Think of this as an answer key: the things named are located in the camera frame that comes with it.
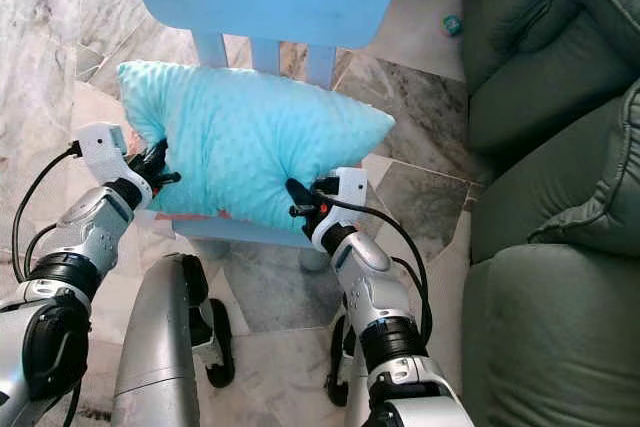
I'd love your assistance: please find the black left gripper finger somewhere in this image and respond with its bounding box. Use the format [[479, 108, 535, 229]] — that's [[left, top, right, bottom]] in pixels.
[[138, 139, 170, 182]]

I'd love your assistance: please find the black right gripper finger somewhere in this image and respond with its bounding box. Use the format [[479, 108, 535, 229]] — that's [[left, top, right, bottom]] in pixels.
[[284, 177, 319, 216]]

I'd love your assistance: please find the teal dotted pillow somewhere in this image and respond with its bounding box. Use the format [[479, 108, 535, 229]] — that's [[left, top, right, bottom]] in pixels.
[[117, 60, 396, 233]]

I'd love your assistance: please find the green leather sofa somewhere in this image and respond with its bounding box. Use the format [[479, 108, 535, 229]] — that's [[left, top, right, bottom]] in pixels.
[[460, 77, 640, 427], [460, 0, 640, 158]]

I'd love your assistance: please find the pink cushion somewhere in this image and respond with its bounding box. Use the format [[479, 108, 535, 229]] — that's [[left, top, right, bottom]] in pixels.
[[155, 209, 221, 222]]

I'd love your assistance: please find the silver robot right leg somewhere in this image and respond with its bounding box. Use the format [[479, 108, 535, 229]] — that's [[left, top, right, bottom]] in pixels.
[[325, 307, 371, 427]]

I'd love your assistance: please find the silver robot leg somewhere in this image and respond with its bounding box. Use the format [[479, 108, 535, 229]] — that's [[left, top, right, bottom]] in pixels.
[[110, 252, 236, 427], [325, 307, 371, 427]]

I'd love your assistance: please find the silver robot left leg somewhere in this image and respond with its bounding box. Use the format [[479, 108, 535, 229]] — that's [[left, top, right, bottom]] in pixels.
[[110, 252, 236, 427]]

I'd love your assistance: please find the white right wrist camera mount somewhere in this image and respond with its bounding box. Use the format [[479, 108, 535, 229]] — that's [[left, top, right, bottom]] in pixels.
[[310, 167, 369, 253]]

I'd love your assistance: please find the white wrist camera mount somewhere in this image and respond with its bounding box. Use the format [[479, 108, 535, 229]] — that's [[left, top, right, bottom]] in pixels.
[[78, 122, 151, 205], [310, 167, 369, 253]]

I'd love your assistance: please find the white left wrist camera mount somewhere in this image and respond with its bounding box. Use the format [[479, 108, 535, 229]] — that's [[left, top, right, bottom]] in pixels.
[[78, 122, 151, 205]]

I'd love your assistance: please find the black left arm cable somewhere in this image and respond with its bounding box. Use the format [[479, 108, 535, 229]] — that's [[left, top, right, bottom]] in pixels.
[[27, 225, 63, 278], [11, 141, 84, 284]]

